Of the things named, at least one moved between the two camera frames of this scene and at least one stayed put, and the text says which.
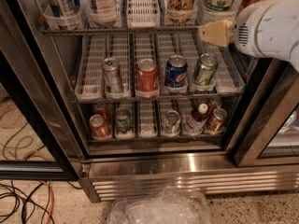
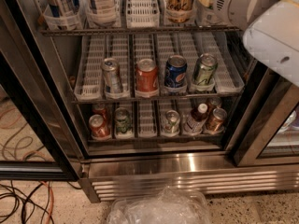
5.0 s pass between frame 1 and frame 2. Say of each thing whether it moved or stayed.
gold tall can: stayed
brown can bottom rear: stayed
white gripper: moved
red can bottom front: stayed
